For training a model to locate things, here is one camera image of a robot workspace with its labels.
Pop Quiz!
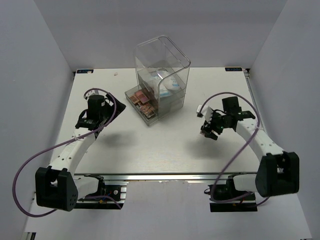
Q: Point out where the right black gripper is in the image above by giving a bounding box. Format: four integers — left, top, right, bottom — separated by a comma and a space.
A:
200, 109, 229, 141

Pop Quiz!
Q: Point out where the square brown eyeshadow palette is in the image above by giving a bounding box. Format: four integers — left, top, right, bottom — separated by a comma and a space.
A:
129, 95, 139, 104

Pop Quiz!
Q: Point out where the nine pan pink palette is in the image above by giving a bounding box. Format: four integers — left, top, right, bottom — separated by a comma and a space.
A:
134, 90, 149, 104

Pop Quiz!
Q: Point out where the long brown eyeshadow palette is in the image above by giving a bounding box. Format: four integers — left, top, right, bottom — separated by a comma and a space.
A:
139, 104, 156, 118

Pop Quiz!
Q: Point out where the cotton pad pack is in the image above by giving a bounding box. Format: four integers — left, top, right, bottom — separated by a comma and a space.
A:
158, 76, 181, 98
148, 67, 170, 80

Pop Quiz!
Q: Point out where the clear acrylic makeup organizer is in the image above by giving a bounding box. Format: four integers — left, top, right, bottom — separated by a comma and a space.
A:
125, 35, 191, 126

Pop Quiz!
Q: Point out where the colourful eyeshadow palette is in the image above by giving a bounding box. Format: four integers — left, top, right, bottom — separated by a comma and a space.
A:
139, 102, 155, 116

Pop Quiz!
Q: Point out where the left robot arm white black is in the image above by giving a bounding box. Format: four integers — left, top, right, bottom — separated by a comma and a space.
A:
35, 94, 126, 212

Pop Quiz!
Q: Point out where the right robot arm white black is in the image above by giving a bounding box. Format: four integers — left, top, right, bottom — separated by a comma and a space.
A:
196, 93, 300, 203

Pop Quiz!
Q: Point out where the left blue table label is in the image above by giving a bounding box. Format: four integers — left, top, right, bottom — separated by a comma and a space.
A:
76, 69, 94, 74

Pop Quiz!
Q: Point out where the blue table label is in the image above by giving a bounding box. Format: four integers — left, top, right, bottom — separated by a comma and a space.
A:
76, 69, 94, 74
224, 67, 243, 72

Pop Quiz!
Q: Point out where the right blue table label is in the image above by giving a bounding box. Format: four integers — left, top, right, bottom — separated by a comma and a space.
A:
224, 67, 243, 72

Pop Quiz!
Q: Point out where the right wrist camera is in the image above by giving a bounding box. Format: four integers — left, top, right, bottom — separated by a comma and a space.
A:
196, 104, 213, 123

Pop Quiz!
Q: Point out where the aluminium front rail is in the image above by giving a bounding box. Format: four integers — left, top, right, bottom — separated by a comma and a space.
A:
74, 173, 258, 182

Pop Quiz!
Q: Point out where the aluminium rail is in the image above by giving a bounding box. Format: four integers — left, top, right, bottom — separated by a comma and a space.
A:
243, 68, 264, 130
74, 173, 258, 182

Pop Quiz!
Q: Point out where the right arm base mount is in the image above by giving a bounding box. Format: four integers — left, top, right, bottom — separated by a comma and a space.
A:
209, 183, 258, 213

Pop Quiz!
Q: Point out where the aluminium right side rail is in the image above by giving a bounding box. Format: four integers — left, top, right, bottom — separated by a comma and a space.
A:
243, 68, 264, 130

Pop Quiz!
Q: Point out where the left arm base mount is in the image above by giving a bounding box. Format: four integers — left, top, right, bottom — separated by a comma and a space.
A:
74, 174, 127, 210

